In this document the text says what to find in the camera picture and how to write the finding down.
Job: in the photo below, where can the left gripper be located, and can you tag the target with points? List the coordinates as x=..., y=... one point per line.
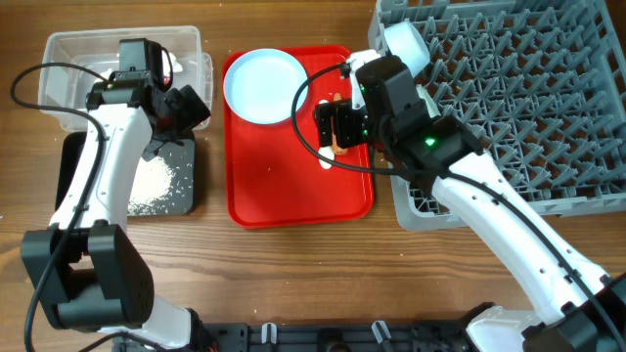
x=191, y=108

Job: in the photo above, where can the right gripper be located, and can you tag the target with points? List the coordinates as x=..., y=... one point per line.
x=342, y=114

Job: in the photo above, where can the orange carrot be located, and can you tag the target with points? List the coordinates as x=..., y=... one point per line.
x=337, y=150

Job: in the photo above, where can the white plastic spoon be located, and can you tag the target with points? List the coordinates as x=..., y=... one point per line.
x=328, y=153

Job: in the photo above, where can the white napkin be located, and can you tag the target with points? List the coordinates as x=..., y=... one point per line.
x=175, y=65

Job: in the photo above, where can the white rice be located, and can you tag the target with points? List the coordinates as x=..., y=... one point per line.
x=162, y=186

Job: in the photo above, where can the large light blue plate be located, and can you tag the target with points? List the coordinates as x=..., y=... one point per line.
x=259, y=86

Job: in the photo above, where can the light blue bowl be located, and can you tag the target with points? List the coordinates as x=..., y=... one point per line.
x=404, y=41

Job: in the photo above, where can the green bowl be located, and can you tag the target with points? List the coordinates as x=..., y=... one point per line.
x=431, y=105

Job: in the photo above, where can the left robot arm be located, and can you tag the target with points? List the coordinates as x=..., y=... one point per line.
x=86, y=273

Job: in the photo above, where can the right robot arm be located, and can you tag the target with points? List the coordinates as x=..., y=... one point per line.
x=575, y=304

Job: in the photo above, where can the grey dishwasher rack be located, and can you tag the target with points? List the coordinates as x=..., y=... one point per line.
x=543, y=82

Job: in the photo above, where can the black plastic tray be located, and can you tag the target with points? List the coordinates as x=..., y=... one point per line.
x=72, y=149

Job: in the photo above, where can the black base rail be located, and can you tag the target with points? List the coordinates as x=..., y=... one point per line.
x=377, y=336

